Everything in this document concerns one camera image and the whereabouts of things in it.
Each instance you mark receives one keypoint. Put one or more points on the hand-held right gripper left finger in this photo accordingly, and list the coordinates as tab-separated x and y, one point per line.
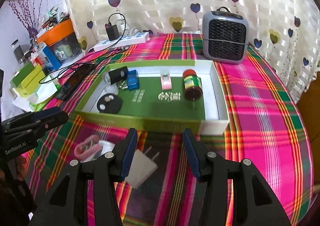
130	151

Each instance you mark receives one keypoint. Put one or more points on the person's left hand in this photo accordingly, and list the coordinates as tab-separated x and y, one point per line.
20	167

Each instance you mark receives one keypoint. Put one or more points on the glass jar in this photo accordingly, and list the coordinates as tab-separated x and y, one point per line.
18	51

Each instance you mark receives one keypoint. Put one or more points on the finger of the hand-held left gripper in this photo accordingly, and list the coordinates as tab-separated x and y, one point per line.
46	113
56	119

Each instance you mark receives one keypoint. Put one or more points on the plaid tablecloth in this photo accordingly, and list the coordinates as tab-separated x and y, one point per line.
250	116

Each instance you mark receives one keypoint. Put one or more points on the grey fan heater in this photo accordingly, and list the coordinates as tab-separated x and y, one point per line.
223	38

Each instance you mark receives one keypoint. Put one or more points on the black round disc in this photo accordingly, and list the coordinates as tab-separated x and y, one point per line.
113	106

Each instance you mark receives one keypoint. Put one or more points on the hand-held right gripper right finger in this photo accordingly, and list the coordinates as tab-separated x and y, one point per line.
191	153

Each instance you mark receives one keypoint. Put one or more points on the green and white cardboard box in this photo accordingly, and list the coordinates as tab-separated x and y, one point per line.
162	108

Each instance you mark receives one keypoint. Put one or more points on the black flashlight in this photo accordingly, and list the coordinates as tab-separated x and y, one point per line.
118	75

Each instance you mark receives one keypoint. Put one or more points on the brown bottle with red cap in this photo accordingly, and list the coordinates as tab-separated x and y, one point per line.
192	84

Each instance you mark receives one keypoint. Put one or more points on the clear container with orange lid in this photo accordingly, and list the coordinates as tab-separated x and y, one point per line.
60	32

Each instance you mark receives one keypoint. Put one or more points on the white charger plug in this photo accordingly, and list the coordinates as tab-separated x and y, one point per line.
143	168

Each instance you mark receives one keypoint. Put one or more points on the light green box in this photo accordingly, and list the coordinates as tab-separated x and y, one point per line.
31	81

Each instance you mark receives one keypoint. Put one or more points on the pink clip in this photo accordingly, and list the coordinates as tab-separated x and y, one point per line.
165	82

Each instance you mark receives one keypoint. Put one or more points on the dark green box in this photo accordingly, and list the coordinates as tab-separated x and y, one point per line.
21	75

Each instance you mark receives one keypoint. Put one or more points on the blue small box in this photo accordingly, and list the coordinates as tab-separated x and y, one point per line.
132	82

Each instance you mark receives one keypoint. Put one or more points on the white plastic case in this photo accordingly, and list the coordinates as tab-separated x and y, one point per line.
106	146

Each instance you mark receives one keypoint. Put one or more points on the white and green packet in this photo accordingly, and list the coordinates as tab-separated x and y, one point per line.
42	93

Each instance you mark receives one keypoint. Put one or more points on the white power strip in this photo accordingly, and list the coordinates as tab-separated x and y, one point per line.
125	40

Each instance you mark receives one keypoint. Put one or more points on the black power adapter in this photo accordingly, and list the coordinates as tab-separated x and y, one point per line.
112	32

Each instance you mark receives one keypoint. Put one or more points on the black flat device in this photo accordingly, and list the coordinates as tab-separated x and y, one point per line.
75	81

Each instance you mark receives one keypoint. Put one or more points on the purple branch decoration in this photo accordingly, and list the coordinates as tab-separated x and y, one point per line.
27	13

